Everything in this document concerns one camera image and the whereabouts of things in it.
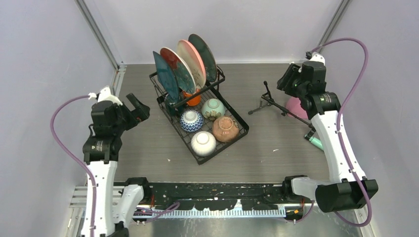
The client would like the teal square plate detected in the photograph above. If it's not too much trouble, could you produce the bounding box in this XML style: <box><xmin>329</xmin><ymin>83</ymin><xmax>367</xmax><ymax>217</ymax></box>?
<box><xmin>153</xmin><ymin>51</ymin><xmax>180</xmax><ymax>104</ymax></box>

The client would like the red patterned bowl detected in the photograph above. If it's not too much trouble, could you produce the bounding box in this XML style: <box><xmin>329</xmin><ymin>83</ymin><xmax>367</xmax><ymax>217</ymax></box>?
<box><xmin>180</xmin><ymin>110</ymin><xmax>204</xmax><ymax>132</ymax></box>

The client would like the red round plate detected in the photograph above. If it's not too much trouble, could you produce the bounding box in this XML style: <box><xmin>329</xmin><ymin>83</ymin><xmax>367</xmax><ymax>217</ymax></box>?
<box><xmin>160</xmin><ymin>47</ymin><xmax>196</xmax><ymax>94</ymax></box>

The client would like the orange mug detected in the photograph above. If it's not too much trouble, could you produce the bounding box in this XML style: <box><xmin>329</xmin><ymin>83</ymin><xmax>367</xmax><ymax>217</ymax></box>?
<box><xmin>182</xmin><ymin>88</ymin><xmax>201</xmax><ymax>106</ymax></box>

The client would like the white blue-rimmed bowl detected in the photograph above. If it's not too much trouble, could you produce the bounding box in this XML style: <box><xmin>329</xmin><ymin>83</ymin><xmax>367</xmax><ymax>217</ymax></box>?
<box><xmin>191</xmin><ymin>131</ymin><xmax>216</xmax><ymax>157</ymax></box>

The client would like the light green bowl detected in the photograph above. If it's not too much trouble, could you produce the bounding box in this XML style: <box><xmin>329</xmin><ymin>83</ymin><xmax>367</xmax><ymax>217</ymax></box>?
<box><xmin>201</xmin><ymin>98</ymin><xmax>226</xmax><ymax>121</ymax></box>

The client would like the pink round plate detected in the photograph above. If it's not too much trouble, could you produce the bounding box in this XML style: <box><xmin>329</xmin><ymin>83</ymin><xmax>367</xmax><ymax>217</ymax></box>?
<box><xmin>176</xmin><ymin>39</ymin><xmax>207</xmax><ymax>89</ymax></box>

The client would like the brown striped bowl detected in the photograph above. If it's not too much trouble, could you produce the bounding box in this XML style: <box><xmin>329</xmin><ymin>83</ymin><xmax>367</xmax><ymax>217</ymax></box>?
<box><xmin>212</xmin><ymin>116</ymin><xmax>239</xmax><ymax>143</ymax></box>

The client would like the dark blue-green round plate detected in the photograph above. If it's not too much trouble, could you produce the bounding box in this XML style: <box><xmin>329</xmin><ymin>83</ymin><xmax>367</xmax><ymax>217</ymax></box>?
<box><xmin>188</xmin><ymin>34</ymin><xmax>217</xmax><ymax>82</ymax></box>

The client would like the dark green mug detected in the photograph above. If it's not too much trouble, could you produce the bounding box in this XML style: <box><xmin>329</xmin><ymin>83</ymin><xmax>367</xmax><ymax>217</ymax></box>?
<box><xmin>165</xmin><ymin>93</ymin><xmax>183</xmax><ymax>117</ymax></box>

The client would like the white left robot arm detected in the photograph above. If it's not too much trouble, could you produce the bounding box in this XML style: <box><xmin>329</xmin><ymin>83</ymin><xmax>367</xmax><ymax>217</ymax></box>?
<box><xmin>81</xmin><ymin>92</ymin><xmax>152</xmax><ymax>237</ymax></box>

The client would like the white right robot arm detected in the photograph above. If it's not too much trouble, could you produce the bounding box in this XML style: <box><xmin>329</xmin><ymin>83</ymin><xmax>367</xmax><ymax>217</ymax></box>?
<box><xmin>277</xmin><ymin>61</ymin><xmax>378</xmax><ymax>212</ymax></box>

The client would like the pink wedge object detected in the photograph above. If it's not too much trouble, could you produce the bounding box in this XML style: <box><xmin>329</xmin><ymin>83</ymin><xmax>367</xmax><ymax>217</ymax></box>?
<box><xmin>285</xmin><ymin>97</ymin><xmax>308</xmax><ymax>119</ymax></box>

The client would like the black mini tripod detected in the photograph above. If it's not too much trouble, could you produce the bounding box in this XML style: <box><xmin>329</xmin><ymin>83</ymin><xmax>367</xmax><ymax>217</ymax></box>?
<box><xmin>248</xmin><ymin>81</ymin><xmax>316</xmax><ymax>141</ymax></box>

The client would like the mint green microphone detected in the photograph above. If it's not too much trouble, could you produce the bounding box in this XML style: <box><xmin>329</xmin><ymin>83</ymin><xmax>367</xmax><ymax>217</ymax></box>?
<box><xmin>304</xmin><ymin>131</ymin><xmax>324</xmax><ymax>151</ymax></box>

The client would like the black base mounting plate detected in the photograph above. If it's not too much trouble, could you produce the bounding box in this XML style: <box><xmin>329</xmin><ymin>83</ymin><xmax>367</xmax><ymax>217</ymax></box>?
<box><xmin>140</xmin><ymin>182</ymin><xmax>294</xmax><ymax>211</ymax></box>

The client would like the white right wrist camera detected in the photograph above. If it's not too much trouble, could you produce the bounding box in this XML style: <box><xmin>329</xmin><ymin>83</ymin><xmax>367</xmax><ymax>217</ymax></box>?
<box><xmin>305</xmin><ymin>51</ymin><xmax>326</xmax><ymax>65</ymax></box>

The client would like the black wire dish rack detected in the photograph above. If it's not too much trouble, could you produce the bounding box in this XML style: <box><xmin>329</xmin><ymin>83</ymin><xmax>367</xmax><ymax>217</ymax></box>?
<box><xmin>149</xmin><ymin>68</ymin><xmax>249</xmax><ymax>165</ymax></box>

